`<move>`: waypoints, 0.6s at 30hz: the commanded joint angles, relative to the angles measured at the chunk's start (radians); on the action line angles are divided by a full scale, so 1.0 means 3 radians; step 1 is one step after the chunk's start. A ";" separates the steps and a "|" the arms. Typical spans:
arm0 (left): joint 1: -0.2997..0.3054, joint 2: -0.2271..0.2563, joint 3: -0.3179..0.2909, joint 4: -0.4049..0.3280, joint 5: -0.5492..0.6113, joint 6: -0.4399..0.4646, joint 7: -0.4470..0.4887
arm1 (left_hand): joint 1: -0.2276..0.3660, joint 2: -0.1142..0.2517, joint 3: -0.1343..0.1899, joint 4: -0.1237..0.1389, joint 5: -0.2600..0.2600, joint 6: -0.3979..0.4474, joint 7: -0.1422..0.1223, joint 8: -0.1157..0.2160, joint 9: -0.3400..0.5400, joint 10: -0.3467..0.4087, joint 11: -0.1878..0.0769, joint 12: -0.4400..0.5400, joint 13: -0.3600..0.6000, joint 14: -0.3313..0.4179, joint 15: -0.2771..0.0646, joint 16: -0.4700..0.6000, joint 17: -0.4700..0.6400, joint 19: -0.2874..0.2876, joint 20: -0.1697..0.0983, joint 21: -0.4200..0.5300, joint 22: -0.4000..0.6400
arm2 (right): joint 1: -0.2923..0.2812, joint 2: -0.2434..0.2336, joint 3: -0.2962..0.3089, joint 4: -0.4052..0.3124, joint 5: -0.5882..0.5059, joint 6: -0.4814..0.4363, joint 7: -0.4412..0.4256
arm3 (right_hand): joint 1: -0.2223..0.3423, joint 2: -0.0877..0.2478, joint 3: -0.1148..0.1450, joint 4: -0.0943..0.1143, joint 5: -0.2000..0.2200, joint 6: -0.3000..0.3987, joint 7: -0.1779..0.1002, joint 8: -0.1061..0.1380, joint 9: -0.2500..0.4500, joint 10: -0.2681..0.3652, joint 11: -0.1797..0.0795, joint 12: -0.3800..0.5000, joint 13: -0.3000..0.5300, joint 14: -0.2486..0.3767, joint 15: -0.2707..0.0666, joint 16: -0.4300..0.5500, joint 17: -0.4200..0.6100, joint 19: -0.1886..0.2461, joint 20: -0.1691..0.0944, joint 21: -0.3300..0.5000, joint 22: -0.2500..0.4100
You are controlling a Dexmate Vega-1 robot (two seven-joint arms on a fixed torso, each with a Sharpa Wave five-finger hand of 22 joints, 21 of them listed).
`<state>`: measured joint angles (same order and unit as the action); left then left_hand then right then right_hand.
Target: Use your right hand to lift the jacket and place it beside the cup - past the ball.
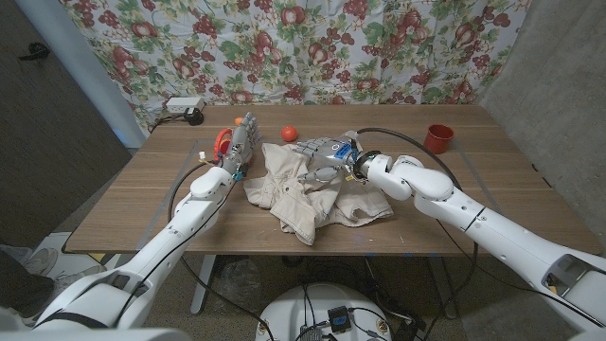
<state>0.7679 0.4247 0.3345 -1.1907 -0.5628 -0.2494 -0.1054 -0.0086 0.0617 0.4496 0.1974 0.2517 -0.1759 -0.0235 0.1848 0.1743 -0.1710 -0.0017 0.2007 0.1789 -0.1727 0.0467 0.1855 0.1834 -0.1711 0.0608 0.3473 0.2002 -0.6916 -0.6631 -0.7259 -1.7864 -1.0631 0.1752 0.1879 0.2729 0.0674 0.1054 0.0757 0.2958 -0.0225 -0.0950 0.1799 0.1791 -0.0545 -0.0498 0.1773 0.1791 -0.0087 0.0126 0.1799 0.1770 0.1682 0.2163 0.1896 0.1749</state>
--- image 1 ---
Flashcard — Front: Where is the black box on torso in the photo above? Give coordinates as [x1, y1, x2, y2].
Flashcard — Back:
[328, 305, 352, 333]

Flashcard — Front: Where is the pale round pillar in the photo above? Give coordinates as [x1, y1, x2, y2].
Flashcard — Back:
[13, 0, 147, 149]

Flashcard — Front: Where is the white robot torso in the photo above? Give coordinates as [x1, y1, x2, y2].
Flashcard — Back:
[255, 282, 393, 341]

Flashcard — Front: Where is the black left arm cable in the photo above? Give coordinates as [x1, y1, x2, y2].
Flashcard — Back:
[113, 160, 278, 341]

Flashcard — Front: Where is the person in dark trousers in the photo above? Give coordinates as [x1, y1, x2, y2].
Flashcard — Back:
[0, 250, 54, 317]

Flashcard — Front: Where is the beige button jacket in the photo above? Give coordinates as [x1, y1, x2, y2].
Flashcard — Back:
[242, 140, 395, 246]

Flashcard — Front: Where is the white table leg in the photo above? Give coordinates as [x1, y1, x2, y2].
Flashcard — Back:
[190, 254, 218, 315]

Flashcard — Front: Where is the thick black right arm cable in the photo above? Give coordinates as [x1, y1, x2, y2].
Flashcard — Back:
[354, 126, 480, 304]

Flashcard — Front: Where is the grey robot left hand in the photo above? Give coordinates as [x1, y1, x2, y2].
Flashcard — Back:
[221, 112, 262, 176]

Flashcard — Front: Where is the red cup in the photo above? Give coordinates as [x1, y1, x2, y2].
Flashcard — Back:
[423, 123, 455, 155]

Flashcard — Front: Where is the black wall hook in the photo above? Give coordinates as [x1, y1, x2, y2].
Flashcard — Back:
[18, 42, 51, 62]

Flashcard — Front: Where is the orange plastic ring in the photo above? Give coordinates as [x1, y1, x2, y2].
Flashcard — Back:
[212, 127, 236, 162]

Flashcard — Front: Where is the black plug adapter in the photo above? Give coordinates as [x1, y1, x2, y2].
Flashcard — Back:
[183, 107, 205, 127]

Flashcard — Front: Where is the white power strip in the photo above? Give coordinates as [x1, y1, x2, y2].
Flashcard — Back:
[165, 97, 205, 114]

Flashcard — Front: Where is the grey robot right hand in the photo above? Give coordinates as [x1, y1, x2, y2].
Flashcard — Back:
[294, 135, 360, 184]

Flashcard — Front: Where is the grey table leg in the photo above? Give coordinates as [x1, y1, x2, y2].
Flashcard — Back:
[428, 255, 458, 320]

